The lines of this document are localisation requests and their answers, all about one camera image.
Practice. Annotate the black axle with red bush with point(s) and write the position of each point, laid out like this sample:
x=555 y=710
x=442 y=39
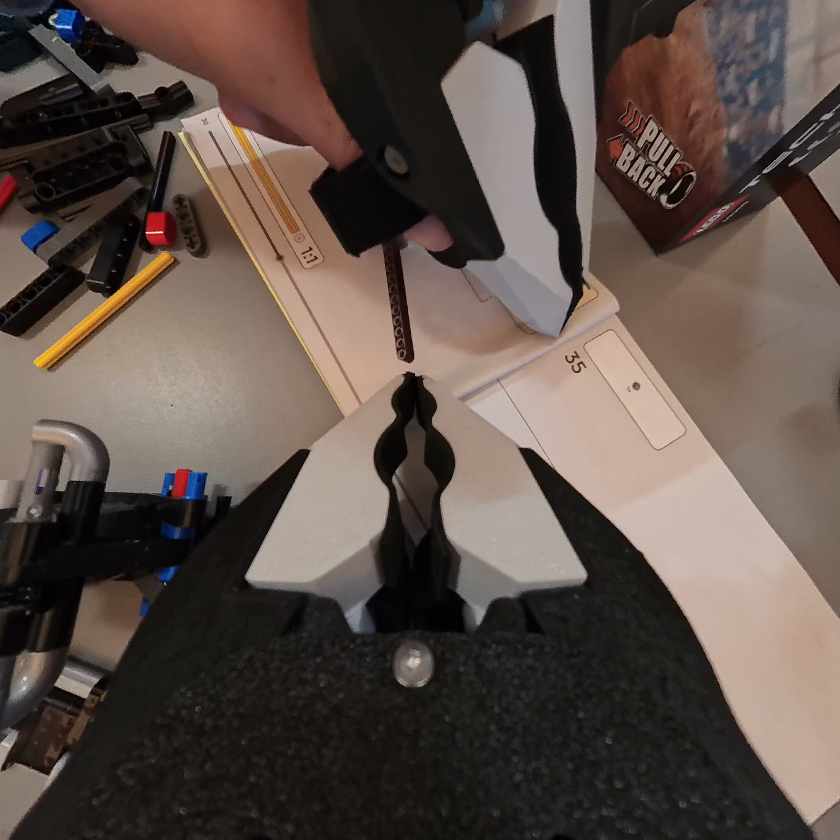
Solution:
x=158 y=225

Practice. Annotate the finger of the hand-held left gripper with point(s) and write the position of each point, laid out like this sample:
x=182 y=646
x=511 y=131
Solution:
x=491 y=144
x=578 y=76

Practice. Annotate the small grey lego beam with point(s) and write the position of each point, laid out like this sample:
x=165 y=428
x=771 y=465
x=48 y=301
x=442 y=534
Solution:
x=188 y=224

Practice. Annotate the partly built lego model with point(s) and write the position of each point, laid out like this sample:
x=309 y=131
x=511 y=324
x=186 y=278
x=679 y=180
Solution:
x=39 y=537

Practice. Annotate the person's left hand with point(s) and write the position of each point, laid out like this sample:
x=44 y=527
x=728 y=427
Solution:
x=274 y=85

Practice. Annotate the yellow lego axle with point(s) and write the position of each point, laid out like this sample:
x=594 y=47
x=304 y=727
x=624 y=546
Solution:
x=104 y=307

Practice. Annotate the lego set cardboard box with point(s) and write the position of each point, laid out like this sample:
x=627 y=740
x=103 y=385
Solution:
x=656 y=98

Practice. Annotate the pile of black lego beams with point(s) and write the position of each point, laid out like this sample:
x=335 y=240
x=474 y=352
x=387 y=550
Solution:
x=78 y=150

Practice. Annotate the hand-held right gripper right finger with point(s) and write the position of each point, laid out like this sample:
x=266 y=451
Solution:
x=511 y=523

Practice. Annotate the person's left forearm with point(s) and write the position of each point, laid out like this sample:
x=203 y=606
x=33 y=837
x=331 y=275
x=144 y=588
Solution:
x=162 y=19

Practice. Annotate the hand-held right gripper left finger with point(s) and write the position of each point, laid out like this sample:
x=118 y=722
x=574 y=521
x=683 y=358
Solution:
x=307 y=523

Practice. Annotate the white lego instruction booklet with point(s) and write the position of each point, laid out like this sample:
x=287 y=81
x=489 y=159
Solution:
x=656 y=523

